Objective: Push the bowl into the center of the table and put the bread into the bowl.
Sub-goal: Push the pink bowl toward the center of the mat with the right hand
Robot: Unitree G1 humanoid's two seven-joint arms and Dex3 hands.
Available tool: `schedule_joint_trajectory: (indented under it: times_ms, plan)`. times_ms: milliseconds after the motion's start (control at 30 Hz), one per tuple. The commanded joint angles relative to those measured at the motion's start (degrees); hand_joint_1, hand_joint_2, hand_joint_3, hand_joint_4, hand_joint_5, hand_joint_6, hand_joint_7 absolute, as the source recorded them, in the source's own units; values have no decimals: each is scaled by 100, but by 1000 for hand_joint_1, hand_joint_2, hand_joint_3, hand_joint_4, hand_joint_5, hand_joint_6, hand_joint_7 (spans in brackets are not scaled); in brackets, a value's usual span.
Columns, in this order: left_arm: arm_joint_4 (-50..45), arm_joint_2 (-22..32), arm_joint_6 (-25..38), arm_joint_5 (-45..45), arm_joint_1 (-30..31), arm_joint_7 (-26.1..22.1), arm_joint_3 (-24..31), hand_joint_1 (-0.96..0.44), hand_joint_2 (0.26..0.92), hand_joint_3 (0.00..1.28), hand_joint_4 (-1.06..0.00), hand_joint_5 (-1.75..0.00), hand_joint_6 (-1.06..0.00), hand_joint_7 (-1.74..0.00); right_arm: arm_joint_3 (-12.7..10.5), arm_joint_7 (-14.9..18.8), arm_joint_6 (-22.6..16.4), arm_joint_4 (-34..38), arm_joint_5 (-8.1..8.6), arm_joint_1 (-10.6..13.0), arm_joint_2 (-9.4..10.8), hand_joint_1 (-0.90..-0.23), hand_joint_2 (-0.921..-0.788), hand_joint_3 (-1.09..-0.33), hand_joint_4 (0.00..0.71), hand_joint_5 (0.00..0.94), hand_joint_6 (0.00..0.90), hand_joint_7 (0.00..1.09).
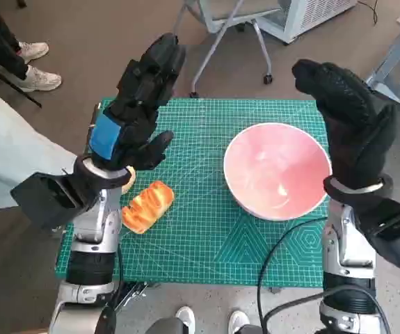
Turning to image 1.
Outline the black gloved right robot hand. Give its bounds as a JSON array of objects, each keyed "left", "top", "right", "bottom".
[{"left": 291, "top": 58, "right": 398, "bottom": 187}]

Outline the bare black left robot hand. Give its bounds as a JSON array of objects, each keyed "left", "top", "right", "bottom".
[{"left": 87, "top": 33, "right": 187, "bottom": 172}]

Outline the orange toy bread loaf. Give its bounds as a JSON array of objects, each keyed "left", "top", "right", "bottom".
[{"left": 121, "top": 180, "right": 175, "bottom": 234}]

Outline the pink bowl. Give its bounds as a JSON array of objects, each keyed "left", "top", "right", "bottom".
[{"left": 223, "top": 122, "right": 333, "bottom": 221}]

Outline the round toy bread bun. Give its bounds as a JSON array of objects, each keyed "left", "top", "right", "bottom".
[{"left": 121, "top": 166, "right": 137, "bottom": 195}]

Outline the black stand leg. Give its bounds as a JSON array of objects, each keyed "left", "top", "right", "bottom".
[{"left": 0, "top": 47, "right": 44, "bottom": 109}]

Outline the white perforated appliance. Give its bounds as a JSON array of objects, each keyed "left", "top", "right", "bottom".
[{"left": 255, "top": 0, "right": 357, "bottom": 45}]

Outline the green cutting mat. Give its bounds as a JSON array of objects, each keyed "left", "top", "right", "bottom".
[{"left": 55, "top": 97, "right": 329, "bottom": 289}]

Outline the grey chair on casters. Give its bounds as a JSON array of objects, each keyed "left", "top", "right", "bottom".
[{"left": 173, "top": 0, "right": 291, "bottom": 98}]

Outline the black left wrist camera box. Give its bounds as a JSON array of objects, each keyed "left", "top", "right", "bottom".
[{"left": 10, "top": 172, "right": 93, "bottom": 230}]

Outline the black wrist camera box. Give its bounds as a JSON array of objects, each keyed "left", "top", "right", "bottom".
[
  {"left": 354, "top": 198, "right": 400, "bottom": 274},
  {"left": 10, "top": 172, "right": 93, "bottom": 230}
]

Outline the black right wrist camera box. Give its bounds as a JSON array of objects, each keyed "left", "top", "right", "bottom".
[{"left": 354, "top": 198, "right": 400, "bottom": 274}]

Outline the black metal table rail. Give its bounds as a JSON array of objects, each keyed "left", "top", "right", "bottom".
[{"left": 114, "top": 281, "right": 161, "bottom": 314}]

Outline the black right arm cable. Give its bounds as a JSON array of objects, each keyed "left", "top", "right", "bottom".
[{"left": 257, "top": 215, "right": 329, "bottom": 334}]

